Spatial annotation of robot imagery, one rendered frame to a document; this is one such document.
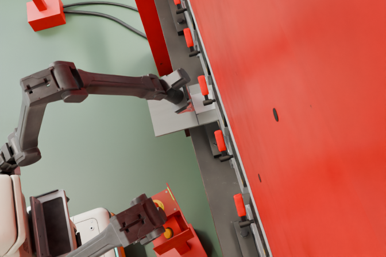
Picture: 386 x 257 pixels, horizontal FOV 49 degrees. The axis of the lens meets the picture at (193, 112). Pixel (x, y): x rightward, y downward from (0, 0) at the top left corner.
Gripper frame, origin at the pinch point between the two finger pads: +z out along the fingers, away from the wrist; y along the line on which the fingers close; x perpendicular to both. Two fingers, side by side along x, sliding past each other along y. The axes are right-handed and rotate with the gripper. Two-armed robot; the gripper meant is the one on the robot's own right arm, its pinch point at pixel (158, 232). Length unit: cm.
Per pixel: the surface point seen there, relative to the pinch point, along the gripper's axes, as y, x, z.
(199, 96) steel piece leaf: 42, 34, -10
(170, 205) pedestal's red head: 7.9, 7.8, 4.1
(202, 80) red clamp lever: 47, 22, -41
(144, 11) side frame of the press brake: 39, 117, 24
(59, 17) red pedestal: -20, 201, 68
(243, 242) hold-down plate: 27.1, -20.7, -3.8
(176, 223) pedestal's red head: 5.7, 1.3, 7.0
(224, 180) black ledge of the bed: 32.3, 3.2, 0.5
